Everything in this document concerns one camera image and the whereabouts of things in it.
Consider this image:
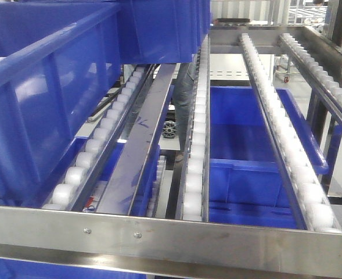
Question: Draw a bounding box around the white roller track left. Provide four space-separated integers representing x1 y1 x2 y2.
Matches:
42 65 149 210

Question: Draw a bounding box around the blue crate bottom edge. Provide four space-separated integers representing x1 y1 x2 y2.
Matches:
0 259 146 278

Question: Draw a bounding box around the white roller track middle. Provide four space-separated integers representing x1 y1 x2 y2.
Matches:
181 37 210 222

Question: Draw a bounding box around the blue crate upper middle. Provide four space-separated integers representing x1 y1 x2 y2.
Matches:
118 1 211 64

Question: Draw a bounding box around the white roller track far right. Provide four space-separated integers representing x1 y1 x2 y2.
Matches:
279 33 342 120

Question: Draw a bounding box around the steel divider rail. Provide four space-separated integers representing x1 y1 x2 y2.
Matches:
96 63 176 215

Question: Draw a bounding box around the white roller track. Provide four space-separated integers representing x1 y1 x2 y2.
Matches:
42 65 149 210
181 37 210 222
240 33 342 234
279 33 342 120

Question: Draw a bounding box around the blue crate lower shelf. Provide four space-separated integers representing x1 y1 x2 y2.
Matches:
209 86 334 231

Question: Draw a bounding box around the large blue crate left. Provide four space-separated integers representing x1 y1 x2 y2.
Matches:
0 2 120 205

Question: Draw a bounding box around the person leg in jeans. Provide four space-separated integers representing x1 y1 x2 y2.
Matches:
172 62 196 162

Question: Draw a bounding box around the steel front shelf beam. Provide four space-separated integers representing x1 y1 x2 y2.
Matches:
0 206 342 278

